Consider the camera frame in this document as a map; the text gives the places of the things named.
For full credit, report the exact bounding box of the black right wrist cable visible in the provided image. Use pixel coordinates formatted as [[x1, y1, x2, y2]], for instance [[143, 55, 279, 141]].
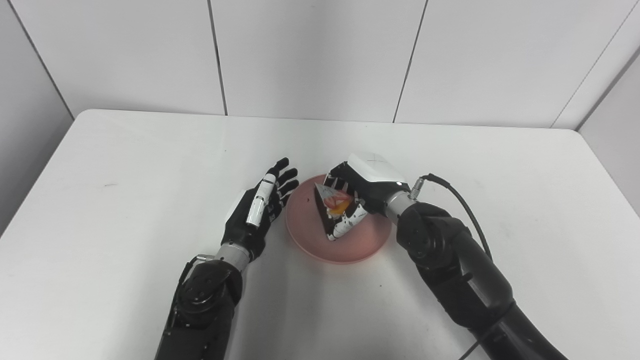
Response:
[[409, 173, 495, 360]]

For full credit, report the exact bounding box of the pink round plate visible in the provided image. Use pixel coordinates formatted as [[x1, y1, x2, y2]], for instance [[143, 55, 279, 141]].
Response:
[[285, 173, 393, 265]]

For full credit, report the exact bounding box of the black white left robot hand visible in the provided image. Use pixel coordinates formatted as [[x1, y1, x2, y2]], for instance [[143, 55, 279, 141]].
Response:
[[220, 157, 301, 264]]

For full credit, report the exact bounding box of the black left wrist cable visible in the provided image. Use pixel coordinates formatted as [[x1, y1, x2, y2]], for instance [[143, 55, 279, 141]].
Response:
[[165, 254, 215, 333]]

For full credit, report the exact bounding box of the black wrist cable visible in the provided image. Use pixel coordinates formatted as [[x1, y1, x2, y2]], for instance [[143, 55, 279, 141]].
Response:
[[409, 173, 495, 360], [165, 254, 215, 333]]

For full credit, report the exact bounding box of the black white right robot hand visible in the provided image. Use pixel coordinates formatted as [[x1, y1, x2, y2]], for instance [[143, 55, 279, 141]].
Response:
[[323, 152, 414, 242]]

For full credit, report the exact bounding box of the chocolate fruit cake slice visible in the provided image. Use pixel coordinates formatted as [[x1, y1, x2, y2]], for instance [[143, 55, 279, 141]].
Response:
[[314, 182, 362, 242]]

